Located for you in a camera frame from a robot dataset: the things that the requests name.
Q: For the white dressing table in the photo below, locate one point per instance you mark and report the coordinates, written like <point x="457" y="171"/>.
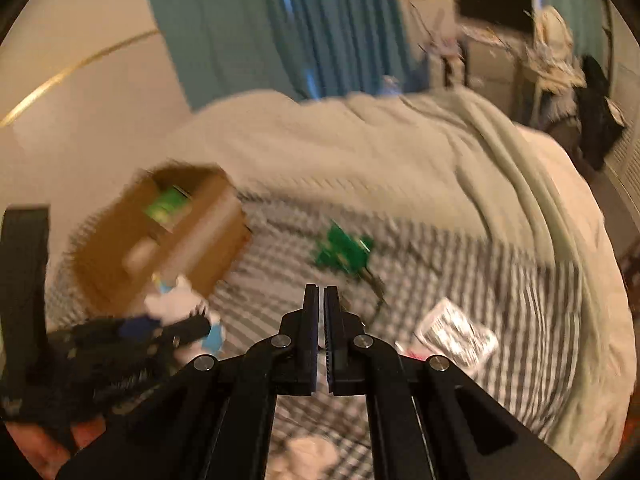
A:
<point x="530" y="90"/>

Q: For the white tissue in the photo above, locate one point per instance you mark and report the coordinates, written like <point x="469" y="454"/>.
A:
<point x="305" y="455"/>

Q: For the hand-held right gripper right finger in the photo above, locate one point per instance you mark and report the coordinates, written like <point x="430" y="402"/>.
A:
<point x="336" y="350"/>

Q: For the oval mirror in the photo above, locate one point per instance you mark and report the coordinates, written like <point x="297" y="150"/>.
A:
<point x="552" y="30"/>

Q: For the red white sachet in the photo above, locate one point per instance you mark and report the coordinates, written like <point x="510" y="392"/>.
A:
<point x="450" y="332"/>

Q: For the grey checkered cloth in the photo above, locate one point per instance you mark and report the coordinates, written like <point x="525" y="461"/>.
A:
<point x="450" y="270"/>

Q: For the brown cardboard box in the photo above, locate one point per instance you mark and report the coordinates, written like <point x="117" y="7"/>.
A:
<point x="210" y="240"/>

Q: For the black jacket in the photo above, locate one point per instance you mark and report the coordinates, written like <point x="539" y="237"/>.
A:
<point x="597" y="115"/>

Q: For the grey cabinet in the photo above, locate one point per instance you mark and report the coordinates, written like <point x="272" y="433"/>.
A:
<point x="492" y="65"/>

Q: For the metal floor stand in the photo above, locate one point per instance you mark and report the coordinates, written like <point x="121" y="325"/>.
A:
<point x="445" y="47"/>

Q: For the black television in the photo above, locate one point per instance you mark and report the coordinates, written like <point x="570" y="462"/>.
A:
<point x="492" y="2"/>

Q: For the green medicine box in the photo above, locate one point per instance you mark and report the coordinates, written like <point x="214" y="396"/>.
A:
<point x="167" y="207"/>

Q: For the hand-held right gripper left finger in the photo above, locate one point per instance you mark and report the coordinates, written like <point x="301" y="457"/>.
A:
<point x="307" y="340"/>

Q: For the grey garment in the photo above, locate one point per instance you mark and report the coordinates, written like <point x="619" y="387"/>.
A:
<point x="562" y="120"/>

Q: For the pale fluffy blanket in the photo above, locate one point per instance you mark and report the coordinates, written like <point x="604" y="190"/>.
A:
<point x="375" y="150"/>

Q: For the wide teal curtain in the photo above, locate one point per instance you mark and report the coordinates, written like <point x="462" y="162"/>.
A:
<point x="250" y="25"/>

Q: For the person's left hand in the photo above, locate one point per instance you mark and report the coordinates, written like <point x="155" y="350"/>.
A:
<point x="40" y="445"/>

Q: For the white louvred wardrobe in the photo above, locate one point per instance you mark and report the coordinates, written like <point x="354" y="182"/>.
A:
<point x="627" y="170"/>

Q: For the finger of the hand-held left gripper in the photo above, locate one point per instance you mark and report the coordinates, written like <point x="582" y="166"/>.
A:
<point x="190" y="330"/>
<point x="132" y="328"/>

